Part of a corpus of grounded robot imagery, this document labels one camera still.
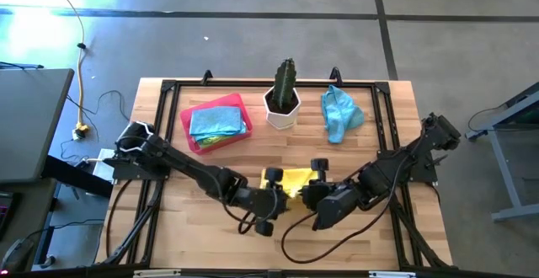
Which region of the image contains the white power box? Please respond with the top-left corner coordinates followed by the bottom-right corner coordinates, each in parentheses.
top-left (92, 149), bottom-right (115, 182)

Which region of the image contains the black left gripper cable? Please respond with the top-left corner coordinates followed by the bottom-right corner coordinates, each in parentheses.
top-left (222, 201), bottom-right (263, 235)

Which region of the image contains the silver frame bracket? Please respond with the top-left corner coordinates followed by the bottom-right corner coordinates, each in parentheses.
top-left (133, 269), bottom-right (182, 278)
top-left (369, 270), bottom-right (417, 278)

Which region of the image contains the black keyboard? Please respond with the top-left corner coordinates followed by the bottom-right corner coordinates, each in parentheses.
top-left (0, 191), bottom-right (17, 239)

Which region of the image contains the green microfiber towel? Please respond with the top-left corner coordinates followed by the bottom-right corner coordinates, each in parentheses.
top-left (196, 132), bottom-right (248, 149)

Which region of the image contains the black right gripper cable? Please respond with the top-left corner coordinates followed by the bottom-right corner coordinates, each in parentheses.
top-left (280, 184), bottom-right (401, 265)

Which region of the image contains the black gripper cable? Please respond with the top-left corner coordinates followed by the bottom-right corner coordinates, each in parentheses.
top-left (280, 184), bottom-right (401, 265)
top-left (222, 201), bottom-right (263, 235)

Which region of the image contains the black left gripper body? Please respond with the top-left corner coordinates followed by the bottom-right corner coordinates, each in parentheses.
top-left (235, 184), bottom-right (290, 222)

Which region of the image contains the yellow floor cable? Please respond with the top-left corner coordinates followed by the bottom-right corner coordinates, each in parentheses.
top-left (45, 0), bottom-right (88, 127)

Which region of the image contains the dark grey desk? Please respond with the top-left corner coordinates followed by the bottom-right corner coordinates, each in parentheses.
top-left (0, 179), bottom-right (58, 270)

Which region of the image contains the grey desk top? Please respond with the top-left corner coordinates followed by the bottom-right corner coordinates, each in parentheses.
top-left (0, 67), bottom-right (76, 184)

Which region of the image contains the black desk beam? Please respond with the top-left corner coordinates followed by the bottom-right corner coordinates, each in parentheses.
top-left (41, 154), bottom-right (115, 199)

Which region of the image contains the pink plastic bin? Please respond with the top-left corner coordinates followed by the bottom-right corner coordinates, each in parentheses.
top-left (179, 92), bottom-right (255, 156)

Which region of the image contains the yellow microfiber towel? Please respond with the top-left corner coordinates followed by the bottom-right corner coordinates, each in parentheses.
top-left (259, 167), bottom-right (321, 199)

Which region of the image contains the green cactus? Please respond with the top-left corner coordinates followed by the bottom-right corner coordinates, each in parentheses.
top-left (271, 57), bottom-right (298, 110)

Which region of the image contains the blue microfiber towel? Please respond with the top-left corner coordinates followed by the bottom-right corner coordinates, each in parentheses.
top-left (320, 84), bottom-right (366, 145)
top-left (188, 105), bottom-right (248, 142)

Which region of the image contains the grey metal table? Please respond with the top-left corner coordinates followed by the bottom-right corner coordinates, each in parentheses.
top-left (465, 82), bottom-right (539, 222)

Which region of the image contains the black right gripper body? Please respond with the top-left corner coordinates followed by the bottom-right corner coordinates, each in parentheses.
top-left (302, 181), bottom-right (338, 214)

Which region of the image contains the black computer mouse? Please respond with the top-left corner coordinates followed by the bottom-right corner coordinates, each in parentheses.
top-left (1, 238), bottom-right (37, 273)

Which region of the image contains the black metal table frame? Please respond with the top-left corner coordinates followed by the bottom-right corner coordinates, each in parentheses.
top-left (94, 66), bottom-right (454, 270)

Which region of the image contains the yellow power plug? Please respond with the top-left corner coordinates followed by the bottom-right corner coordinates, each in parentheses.
top-left (72, 121), bottom-right (90, 141)

